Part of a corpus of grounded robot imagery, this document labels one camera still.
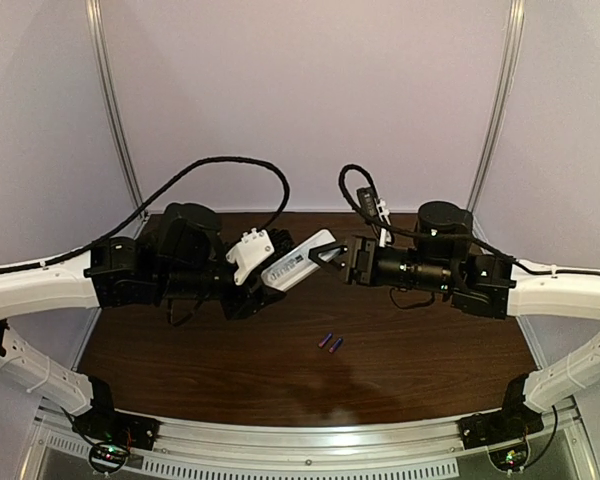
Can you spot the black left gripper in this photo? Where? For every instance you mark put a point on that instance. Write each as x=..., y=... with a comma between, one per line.
x=247, y=303

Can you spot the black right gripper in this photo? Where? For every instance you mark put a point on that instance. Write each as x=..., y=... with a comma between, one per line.
x=361, y=256

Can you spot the white remote control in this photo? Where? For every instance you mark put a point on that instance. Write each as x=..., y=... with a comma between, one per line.
x=295, y=266

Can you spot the blue red battery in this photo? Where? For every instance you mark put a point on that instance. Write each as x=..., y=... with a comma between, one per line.
x=336, y=345
x=323, y=342

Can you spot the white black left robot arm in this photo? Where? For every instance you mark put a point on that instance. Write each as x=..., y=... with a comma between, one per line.
x=183, y=258

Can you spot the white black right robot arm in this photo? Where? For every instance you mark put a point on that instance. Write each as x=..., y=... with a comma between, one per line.
x=490, y=285

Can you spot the left circuit board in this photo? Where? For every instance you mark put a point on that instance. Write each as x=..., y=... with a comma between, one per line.
x=107, y=458

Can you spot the circuit board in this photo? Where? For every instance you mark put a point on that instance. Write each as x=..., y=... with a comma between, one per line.
x=107, y=458
x=509, y=458

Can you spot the right circuit board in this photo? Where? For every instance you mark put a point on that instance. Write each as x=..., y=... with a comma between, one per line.
x=509, y=458

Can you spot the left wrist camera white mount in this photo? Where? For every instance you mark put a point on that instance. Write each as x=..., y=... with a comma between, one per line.
x=256, y=247

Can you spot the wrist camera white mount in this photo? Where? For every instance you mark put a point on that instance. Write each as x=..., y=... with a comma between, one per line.
x=256, y=247
x=376, y=208

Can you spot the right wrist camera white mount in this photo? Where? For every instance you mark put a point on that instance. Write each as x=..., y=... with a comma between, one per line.
x=376, y=208

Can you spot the front aluminium rail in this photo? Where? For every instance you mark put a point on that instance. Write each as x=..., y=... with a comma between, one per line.
x=430, y=449

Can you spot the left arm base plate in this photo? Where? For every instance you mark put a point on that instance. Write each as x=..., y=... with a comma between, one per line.
x=122, y=429

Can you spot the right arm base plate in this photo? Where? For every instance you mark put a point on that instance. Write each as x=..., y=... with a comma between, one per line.
x=485, y=429

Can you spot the right aluminium frame post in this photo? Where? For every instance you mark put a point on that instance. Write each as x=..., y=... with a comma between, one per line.
x=514, y=31

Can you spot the aluminium frame post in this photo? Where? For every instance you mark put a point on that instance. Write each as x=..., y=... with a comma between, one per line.
x=96, y=27
x=514, y=31

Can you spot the left aluminium frame post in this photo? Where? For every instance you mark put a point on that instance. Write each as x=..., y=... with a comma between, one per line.
x=96, y=27

